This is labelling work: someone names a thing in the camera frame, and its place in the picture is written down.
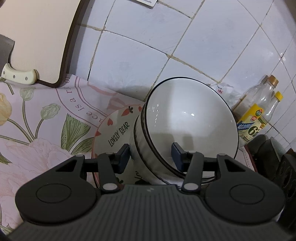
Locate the pink rabbit carrot plate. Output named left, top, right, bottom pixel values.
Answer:
left=91, top=105, right=145, bottom=186

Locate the white bowl black rim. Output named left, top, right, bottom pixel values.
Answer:
left=132, top=77, right=239, bottom=185

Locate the cooking wine bottle yellow label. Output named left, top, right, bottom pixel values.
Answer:
left=232, top=75, right=278, bottom=142

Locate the black wok with lid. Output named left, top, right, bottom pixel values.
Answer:
left=248, top=134, right=296, bottom=197

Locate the floral table cloth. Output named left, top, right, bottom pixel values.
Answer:
left=1, top=74, right=143, bottom=235

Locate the white salt bag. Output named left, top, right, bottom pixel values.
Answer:
left=208, top=83, right=242, bottom=109

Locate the white vinegar bottle yellow cap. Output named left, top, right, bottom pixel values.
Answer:
left=242, top=90, right=284, bottom=142

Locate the cream cutting board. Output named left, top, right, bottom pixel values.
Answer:
left=1, top=1, right=89, bottom=88

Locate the cleaver with white handle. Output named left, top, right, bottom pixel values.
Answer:
left=0, top=34, right=39, bottom=85

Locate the white wall socket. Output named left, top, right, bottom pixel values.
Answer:
left=132, top=0, right=158, bottom=9

